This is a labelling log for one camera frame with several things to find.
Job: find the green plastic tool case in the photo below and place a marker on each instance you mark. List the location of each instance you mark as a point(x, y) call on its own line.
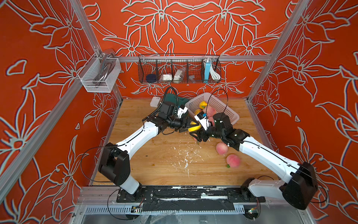
point(179, 101)

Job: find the clear plastic wall bin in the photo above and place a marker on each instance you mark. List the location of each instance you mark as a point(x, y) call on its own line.
point(100, 74)

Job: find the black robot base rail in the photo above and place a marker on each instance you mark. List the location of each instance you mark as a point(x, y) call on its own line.
point(193, 199)

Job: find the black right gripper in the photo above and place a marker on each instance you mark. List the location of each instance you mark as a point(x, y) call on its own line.
point(199, 133)

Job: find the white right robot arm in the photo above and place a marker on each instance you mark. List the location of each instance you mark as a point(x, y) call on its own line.
point(297, 183)

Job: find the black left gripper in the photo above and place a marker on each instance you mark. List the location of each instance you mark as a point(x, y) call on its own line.
point(183, 127)

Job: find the white packet in basket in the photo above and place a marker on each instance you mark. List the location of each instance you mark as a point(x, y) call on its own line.
point(165, 78)

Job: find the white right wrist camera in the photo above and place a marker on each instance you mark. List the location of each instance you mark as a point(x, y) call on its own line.
point(202, 118)

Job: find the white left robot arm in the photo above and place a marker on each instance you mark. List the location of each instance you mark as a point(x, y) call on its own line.
point(114, 163)

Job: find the yellow peach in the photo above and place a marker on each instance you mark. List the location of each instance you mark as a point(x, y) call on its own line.
point(203, 105)
point(193, 129)
point(197, 111)

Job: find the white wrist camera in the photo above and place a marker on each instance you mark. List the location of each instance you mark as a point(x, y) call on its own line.
point(202, 118)
point(182, 110)

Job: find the pink red peach front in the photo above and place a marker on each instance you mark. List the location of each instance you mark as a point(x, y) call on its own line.
point(233, 161)

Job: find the clear bag in basket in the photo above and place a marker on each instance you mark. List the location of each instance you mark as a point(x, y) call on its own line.
point(179, 75)

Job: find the small white box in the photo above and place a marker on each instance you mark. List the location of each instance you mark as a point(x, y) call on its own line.
point(155, 102)

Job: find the black wire wall basket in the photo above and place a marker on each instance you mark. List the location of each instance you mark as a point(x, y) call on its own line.
point(159, 64)

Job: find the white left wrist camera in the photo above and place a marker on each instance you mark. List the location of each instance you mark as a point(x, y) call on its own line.
point(182, 110)

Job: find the dark round object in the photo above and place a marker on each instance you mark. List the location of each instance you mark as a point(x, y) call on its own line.
point(151, 78)

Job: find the light blue box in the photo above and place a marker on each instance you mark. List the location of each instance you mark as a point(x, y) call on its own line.
point(207, 63)

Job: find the pink peach with leaf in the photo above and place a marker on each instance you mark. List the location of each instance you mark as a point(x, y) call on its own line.
point(211, 120)

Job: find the white plastic basket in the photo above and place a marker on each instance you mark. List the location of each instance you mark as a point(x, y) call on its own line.
point(214, 102)

